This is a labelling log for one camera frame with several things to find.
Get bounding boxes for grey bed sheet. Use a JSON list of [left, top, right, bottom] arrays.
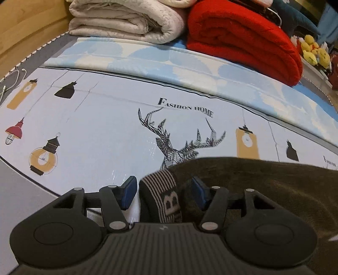
[[0, 34, 78, 238]]

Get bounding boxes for wooden bed frame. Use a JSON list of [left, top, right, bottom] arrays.
[[0, 0, 71, 79]]

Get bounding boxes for blue patterned bed sheet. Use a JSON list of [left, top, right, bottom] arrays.
[[43, 36, 338, 149]]

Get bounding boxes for yellow plush toy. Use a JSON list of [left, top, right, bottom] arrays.
[[304, 34, 319, 49], [316, 48, 331, 68], [301, 49, 318, 65]]

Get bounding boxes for printed light bed mat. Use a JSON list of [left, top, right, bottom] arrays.
[[0, 66, 338, 223]]

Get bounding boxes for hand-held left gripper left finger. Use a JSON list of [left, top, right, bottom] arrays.
[[52, 176, 138, 231]]

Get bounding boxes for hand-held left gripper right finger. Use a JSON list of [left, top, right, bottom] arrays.
[[191, 176, 277, 233]]

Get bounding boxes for white cable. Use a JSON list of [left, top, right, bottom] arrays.
[[0, 68, 27, 104]]

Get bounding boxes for folded red blanket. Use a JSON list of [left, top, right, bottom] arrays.
[[186, 0, 304, 87]]

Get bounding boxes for folded beige quilt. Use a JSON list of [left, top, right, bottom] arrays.
[[68, 0, 186, 44]]

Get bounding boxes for dark olive pants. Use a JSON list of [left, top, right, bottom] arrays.
[[139, 157, 338, 275]]

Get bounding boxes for white folded cloth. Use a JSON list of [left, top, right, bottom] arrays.
[[156, 0, 201, 9]]

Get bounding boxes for dark teal cloth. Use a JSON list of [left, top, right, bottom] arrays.
[[271, 0, 322, 37]]

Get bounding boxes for blue cloth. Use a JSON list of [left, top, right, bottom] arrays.
[[316, 5, 338, 46]]

